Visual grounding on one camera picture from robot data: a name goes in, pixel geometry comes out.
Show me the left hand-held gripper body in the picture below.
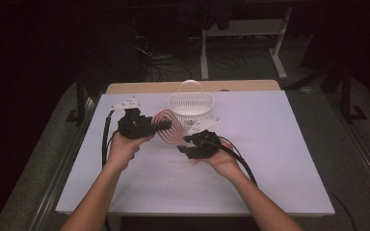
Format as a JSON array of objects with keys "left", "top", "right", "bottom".
[{"left": 110, "top": 95, "right": 157, "bottom": 140}]

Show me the person's left hand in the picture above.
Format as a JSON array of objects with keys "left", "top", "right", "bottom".
[{"left": 106, "top": 129, "right": 155, "bottom": 173}]

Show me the metal floor rail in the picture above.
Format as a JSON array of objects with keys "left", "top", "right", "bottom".
[
  {"left": 329, "top": 94, "right": 370, "bottom": 208},
  {"left": 28, "top": 95, "right": 101, "bottom": 231}
]

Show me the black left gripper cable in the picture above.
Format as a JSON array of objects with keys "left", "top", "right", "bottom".
[{"left": 101, "top": 110, "right": 120, "bottom": 170}]

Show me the tangle of floor cables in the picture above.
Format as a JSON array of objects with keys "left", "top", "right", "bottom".
[{"left": 130, "top": 18, "right": 249, "bottom": 82}]

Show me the thin black floor cable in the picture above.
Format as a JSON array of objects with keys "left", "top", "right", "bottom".
[{"left": 329, "top": 191, "right": 358, "bottom": 231}]

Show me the white metal desk frame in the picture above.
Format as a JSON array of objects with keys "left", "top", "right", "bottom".
[{"left": 199, "top": 6, "right": 294, "bottom": 81}]

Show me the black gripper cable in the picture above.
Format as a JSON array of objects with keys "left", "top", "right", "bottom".
[
  {"left": 216, "top": 135, "right": 258, "bottom": 188},
  {"left": 101, "top": 110, "right": 120, "bottom": 170}
]

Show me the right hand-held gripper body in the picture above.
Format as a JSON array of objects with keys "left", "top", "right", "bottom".
[{"left": 186, "top": 117, "right": 224, "bottom": 161}]

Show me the white ribbed plastic basket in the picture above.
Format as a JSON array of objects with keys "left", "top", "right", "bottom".
[{"left": 167, "top": 79, "right": 215, "bottom": 130}]

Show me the person's right hand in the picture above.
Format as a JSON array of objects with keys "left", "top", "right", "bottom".
[{"left": 190, "top": 139, "right": 243, "bottom": 179}]

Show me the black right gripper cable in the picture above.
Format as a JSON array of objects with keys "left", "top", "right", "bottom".
[{"left": 216, "top": 135, "right": 258, "bottom": 188}]

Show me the black metal stand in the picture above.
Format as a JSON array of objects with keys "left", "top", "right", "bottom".
[
  {"left": 339, "top": 62, "right": 369, "bottom": 125},
  {"left": 65, "top": 61, "right": 94, "bottom": 123}
]

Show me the light wooden table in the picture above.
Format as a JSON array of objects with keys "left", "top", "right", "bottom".
[{"left": 105, "top": 79, "right": 281, "bottom": 95}]

